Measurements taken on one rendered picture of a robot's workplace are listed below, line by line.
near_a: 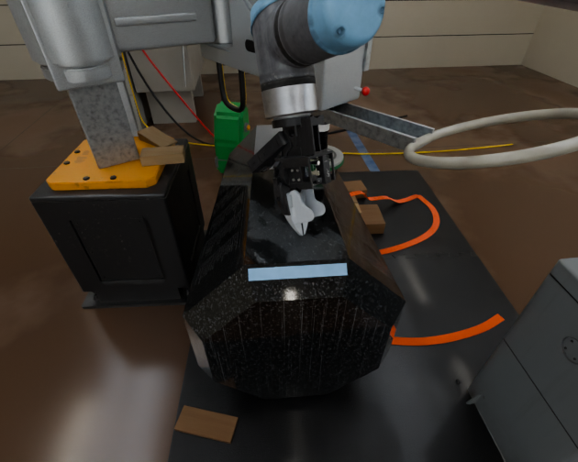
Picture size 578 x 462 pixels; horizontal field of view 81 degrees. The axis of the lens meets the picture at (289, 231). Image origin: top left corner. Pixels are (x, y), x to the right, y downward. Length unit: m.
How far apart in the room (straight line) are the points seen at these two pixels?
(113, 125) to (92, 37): 0.37
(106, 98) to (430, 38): 5.92
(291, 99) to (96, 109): 1.31
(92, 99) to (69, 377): 1.29
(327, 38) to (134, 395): 1.70
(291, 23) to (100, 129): 1.39
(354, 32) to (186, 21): 1.35
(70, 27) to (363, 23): 1.29
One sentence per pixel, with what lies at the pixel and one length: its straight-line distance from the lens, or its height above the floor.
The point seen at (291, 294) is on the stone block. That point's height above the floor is 0.75.
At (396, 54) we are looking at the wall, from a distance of 6.80.
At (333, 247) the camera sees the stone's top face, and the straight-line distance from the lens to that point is 1.13.
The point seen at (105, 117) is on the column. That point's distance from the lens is 1.78.
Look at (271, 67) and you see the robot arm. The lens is 0.57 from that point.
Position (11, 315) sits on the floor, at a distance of 2.50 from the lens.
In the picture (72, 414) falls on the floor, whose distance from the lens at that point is 1.95.
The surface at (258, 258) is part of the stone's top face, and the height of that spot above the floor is 0.82.
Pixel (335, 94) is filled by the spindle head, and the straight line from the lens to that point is 1.35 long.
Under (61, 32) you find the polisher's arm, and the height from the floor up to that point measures 1.35.
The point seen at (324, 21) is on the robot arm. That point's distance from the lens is 0.46.
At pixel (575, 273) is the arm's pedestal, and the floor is 0.85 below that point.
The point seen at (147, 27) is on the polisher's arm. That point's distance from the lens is 1.73.
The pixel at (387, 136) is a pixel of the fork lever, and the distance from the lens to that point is 1.22.
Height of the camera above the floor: 1.58
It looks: 39 degrees down
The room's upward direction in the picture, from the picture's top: straight up
